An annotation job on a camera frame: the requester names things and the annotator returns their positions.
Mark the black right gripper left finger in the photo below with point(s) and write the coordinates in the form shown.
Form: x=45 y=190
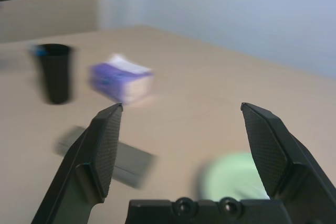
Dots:
x=86 y=169

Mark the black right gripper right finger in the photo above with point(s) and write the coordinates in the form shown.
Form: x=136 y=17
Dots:
x=275 y=155

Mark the grey glasses case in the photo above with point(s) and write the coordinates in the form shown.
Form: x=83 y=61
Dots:
x=131 y=166

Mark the light green plastic plate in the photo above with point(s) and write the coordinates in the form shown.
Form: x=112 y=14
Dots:
x=228 y=174

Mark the purple tissue pack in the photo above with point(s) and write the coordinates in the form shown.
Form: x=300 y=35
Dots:
x=118 y=82

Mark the black tapered cup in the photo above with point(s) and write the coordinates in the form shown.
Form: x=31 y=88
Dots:
x=56 y=77

